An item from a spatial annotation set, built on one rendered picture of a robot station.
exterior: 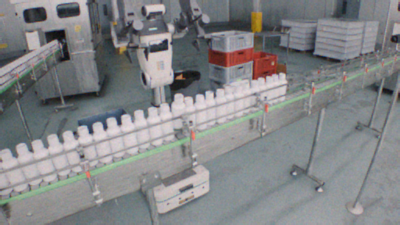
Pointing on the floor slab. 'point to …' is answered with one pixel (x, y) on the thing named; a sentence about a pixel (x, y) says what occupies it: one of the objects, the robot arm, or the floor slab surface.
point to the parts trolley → (273, 41)
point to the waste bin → (184, 87)
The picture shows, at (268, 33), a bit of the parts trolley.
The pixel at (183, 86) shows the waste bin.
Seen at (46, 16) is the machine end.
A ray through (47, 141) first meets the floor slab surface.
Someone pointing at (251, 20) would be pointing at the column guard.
